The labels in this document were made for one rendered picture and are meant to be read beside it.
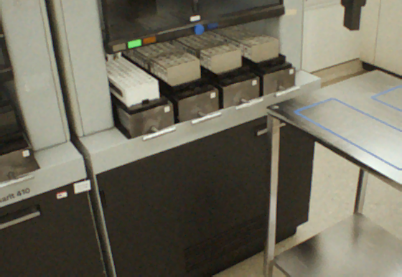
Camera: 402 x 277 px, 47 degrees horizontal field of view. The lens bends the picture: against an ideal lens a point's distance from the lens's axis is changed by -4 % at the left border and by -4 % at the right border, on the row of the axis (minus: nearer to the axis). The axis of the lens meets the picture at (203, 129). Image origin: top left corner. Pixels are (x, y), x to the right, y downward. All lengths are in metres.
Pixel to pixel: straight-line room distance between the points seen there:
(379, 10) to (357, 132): 2.49
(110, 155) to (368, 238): 0.91
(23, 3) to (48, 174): 0.43
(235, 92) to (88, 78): 0.44
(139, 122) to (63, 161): 0.23
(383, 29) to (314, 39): 0.53
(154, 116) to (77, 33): 0.31
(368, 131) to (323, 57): 2.35
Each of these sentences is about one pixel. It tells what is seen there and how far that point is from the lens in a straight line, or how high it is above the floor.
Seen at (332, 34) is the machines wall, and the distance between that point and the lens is 3.52.
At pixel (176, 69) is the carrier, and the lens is 1.41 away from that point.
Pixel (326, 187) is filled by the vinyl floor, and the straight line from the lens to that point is 2.40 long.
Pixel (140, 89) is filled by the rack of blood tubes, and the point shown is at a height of 0.86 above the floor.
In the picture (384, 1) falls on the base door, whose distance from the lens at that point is 3.57.
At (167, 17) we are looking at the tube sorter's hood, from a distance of 1.35.
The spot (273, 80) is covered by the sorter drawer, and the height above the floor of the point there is 0.78.
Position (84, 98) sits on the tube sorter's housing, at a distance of 1.33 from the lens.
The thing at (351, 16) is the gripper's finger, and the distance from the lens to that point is 0.77.
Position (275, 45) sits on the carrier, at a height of 0.86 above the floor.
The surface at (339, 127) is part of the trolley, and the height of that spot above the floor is 0.82.
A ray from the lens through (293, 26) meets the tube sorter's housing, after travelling 1.66.
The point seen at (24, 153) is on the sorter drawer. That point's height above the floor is 0.80.
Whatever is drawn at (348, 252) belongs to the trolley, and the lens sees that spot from 1.64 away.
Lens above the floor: 1.38
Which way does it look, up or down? 29 degrees down
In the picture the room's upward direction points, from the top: 3 degrees counter-clockwise
